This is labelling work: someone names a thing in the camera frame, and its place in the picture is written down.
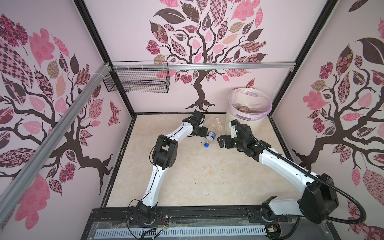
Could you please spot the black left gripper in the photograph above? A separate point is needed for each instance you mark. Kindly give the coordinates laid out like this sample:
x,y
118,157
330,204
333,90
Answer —
x,y
202,132

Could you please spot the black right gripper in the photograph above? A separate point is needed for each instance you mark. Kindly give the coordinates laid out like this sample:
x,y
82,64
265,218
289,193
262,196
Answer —
x,y
221,142

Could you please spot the clear bottle with blue cap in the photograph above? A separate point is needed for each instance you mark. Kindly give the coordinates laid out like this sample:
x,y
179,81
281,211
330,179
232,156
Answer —
x,y
209,139

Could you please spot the clear bottle with white cap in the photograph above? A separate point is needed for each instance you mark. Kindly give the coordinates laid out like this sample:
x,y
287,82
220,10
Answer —
x,y
219,126

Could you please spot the crushed orange coffee bottle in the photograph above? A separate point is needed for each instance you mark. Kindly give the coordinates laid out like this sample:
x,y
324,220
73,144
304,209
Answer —
x,y
243,108

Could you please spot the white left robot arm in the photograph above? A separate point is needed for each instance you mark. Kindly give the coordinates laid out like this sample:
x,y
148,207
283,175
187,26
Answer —
x,y
162,158

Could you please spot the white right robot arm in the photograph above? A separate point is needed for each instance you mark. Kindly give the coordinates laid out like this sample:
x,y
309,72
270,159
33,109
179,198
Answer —
x,y
318,199

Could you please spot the white bin with purple liner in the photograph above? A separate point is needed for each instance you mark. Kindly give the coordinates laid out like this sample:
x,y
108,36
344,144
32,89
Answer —
x,y
249,106

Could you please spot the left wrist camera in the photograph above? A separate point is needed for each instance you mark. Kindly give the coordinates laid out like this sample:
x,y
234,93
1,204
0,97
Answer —
x,y
197,118

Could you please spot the aluminium rail on back wall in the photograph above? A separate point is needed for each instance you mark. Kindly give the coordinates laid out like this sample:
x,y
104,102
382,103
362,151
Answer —
x,y
211,66

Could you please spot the aluminium rail on wall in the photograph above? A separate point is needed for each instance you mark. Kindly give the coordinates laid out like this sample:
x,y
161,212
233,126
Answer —
x,y
23,180
211,66

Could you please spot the black wire mesh basket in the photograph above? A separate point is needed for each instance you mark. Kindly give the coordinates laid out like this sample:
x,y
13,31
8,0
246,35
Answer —
x,y
138,77

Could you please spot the white slotted cable duct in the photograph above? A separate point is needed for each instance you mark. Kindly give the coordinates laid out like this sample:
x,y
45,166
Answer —
x,y
178,232

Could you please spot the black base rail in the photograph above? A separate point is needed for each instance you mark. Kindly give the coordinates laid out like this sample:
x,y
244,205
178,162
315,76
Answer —
x,y
277,227

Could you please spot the black corner frame post right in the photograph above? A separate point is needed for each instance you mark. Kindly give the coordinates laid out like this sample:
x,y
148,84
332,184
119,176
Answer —
x,y
308,44

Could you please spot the black corner frame post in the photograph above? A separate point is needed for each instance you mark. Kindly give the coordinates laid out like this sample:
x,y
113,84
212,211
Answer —
x,y
87,19
308,44

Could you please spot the black corner frame post left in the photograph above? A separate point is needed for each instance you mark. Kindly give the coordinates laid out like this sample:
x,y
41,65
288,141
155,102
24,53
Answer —
x,y
87,19

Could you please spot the aluminium rail on left wall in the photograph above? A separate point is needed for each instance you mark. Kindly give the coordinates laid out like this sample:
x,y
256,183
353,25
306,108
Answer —
x,y
23,180

